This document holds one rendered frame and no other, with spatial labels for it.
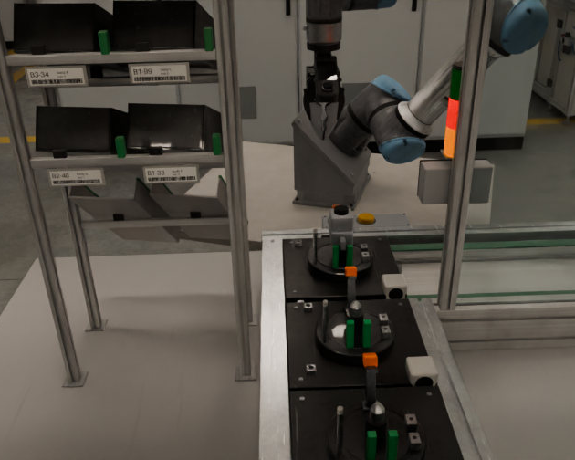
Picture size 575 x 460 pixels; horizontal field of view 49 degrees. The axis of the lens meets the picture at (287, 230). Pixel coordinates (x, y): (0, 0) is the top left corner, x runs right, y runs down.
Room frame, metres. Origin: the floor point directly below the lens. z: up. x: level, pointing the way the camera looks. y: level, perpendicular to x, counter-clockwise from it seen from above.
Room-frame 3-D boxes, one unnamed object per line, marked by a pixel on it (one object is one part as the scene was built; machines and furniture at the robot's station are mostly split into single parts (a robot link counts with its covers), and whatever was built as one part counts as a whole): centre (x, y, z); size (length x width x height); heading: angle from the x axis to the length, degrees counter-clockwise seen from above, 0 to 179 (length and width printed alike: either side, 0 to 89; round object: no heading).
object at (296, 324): (0.89, -0.11, 1.01); 0.24 x 0.24 x 0.13; 1
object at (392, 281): (1.05, -0.21, 0.97); 0.05 x 0.05 x 0.04; 1
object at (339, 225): (1.14, -0.11, 1.07); 0.08 x 0.04 x 0.07; 1
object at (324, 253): (1.15, -0.11, 0.98); 0.14 x 0.14 x 0.02
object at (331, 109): (1.37, -0.10, 1.22); 0.06 x 0.03 x 0.09; 1
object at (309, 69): (1.37, -0.09, 1.33); 0.09 x 0.08 x 0.12; 1
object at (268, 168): (1.75, -0.15, 0.84); 0.90 x 0.70 x 0.03; 72
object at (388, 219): (1.36, -0.19, 0.93); 0.21 x 0.07 x 0.06; 91
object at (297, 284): (1.15, -0.11, 0.96); 0.24 x 0.24 x 0.02; 1
